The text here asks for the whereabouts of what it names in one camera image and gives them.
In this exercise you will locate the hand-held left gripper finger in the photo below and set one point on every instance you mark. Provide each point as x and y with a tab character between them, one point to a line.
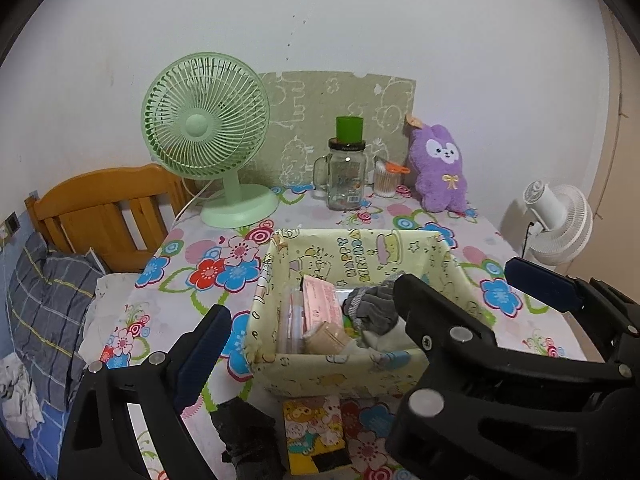
200	360

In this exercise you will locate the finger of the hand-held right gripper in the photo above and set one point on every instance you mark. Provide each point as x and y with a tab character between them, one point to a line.
440	320
540	285

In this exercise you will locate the grey knitted gloves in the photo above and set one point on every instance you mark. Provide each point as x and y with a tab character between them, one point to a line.
372	307

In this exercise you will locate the clear plastic packet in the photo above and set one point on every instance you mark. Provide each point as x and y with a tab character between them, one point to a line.
292	320

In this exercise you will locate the beige bandage roll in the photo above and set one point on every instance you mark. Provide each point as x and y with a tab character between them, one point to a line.
327	337

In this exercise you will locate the pink packet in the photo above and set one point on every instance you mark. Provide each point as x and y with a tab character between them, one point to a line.
322	302

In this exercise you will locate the yellow printed fabric storage box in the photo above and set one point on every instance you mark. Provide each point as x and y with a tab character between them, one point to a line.
320	375

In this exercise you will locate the white folded towel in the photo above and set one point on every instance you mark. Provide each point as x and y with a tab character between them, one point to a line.
387	337

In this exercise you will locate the black cloth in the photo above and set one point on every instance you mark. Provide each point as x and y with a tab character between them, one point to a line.
245	435

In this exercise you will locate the floral tablecloth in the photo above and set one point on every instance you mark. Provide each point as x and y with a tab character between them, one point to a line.
200	270

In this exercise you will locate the white bed sheet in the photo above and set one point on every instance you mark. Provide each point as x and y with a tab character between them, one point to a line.
115	300

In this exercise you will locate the yellow cartoon card pack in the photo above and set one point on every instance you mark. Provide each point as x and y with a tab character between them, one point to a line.
312	430

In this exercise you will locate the cotton swab container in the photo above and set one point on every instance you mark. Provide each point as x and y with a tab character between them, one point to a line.
386	182

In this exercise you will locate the beige cabinet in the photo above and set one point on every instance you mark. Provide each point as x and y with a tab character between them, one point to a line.
620	160

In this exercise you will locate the purple plush bunny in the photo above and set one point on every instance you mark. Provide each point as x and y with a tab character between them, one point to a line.
442	165

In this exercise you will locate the grey plaid pillow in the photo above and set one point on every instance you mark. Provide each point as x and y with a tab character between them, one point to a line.
45	310

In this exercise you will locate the glass jar mug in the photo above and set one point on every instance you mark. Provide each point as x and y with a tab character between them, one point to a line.
345	180

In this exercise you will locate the crumpled white cloth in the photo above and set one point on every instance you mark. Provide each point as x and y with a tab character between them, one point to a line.
20	395

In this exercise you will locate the wooden bed headboard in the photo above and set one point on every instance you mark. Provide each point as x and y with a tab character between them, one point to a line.
100	200

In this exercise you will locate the green plastic cup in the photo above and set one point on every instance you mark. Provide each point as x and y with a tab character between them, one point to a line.
349	129

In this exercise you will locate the green desk fan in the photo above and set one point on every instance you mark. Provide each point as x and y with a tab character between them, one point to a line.
200	120

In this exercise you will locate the green printed cardboard sheet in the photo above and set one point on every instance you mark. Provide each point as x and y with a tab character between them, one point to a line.
320	95

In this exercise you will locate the white wall fan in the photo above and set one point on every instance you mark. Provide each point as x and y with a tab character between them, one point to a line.
560	225

